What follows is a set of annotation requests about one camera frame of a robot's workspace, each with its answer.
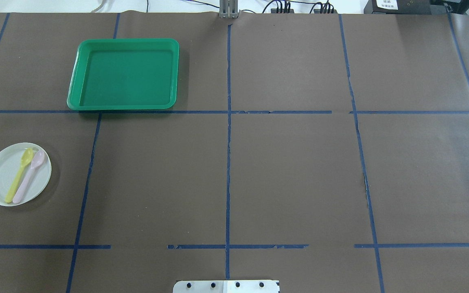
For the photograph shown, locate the green plastic tray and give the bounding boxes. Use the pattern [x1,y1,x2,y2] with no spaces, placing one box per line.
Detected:
[66,38,180,111]

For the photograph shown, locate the brown paper table cover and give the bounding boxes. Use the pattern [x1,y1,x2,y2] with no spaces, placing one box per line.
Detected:
[0,11,469,293]

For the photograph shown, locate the pink plastic spoon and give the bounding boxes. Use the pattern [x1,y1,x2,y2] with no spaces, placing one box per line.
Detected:
[12,150,46,204]

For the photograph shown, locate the black power strip right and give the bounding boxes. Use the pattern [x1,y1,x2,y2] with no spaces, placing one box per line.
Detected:
[311,5,338,14]

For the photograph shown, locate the grey metal mounting post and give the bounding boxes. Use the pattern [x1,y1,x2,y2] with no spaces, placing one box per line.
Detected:
[219,0,240,19]

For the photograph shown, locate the metal base plate with bolts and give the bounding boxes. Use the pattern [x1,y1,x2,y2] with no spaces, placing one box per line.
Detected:
[173,280,281,293]

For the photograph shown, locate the white round plate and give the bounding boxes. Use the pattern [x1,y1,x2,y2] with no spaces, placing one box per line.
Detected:
[0,142,52,207]

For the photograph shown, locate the black power strip left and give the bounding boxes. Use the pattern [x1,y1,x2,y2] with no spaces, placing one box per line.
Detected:
[270,3,294,14]

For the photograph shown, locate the black power strip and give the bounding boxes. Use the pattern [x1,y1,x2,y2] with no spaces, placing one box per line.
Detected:
[311,5,338,14]
[270,3,294,14]

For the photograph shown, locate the yellow plastic spoon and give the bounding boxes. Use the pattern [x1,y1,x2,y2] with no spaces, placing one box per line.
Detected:
[5,148,34,203]

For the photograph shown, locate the black box with label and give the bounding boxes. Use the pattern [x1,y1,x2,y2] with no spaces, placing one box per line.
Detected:
[363,0,448,15]

